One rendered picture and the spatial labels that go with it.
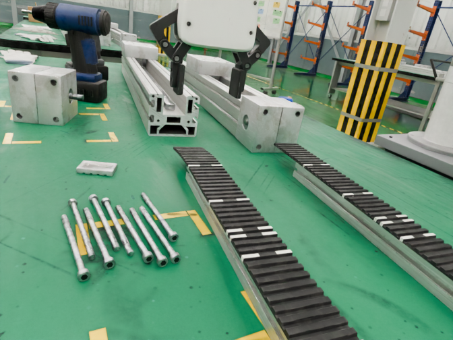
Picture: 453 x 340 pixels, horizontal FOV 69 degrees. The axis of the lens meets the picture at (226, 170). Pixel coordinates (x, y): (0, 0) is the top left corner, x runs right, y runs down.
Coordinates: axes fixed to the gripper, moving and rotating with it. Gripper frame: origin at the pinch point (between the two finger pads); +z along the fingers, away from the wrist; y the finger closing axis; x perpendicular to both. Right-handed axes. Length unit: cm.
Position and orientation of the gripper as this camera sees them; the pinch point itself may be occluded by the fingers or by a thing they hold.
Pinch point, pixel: (207, 86)
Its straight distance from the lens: 47.3
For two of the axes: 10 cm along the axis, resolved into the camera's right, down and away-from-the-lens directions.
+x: -3.5, -4.1, 8.4
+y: 9.3, -0.3, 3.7
